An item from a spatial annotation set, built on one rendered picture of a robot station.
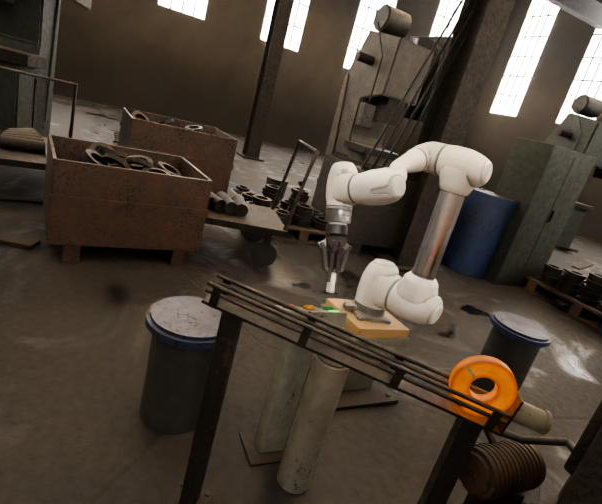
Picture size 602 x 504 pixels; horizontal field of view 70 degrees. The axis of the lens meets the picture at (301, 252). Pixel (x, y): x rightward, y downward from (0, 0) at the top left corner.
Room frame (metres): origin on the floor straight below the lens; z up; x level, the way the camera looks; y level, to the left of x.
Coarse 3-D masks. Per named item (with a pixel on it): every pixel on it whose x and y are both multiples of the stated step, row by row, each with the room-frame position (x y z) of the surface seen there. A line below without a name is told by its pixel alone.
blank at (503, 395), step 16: (464, 368) 0.94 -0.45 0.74; (480, 368) 0.93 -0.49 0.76; (496, 368) 0.93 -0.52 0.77; (464, 384) 0.94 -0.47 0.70; (496, 384) 0.93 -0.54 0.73; (512, 384) 0.92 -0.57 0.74; (464, 400) 0.93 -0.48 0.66; (480, 400) 0.93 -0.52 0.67; (496, 400) 0.93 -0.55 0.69; (512, 400) 0.92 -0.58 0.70; (480, 416) 0.93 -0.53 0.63
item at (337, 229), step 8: (328, 224) 1.44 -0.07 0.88; (336, 224) 1.42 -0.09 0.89; (328, 232) 1.42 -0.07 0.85; (336, 232) 1.41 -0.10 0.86; (344, 232) 1.42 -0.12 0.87; (328, 240) 1.41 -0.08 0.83; (336, 240) 1.43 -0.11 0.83; (344, 240) 1.45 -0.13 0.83; (328, 248) 1.42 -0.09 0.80; (336, 248) 1.42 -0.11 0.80
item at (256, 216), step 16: (304, 144) 3.52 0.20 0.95; (224, 192) 3.42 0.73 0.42; (208, 208) 3.15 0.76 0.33; (224, 208) 3.17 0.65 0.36; (240, 208) 3.20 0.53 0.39; (256, 208) 3.59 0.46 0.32; (272, 208) 3.70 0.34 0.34; (224, 224) 2.99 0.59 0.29; (240, 224) 3.03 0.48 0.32; (256, 224) 3.11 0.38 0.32; (272, 224) 3.23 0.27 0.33; (288, 224) 3.18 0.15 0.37; (256, 240) 3.66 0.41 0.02; (256, 256) 3.10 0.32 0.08; (272, 256) 3.14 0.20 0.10
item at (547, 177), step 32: (512, 160) 4.79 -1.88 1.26; (544, 160) 4.48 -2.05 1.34; (576, 160) 4.63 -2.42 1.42; (512, 192) 4.65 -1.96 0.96; (544, 192) 4.51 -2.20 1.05; (576, 192) 4.74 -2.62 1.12; (512, 224) 4.52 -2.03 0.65; (544, 224) 4.61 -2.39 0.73; (512, 256) 4.48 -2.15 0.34; (544, 256) 4.72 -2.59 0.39
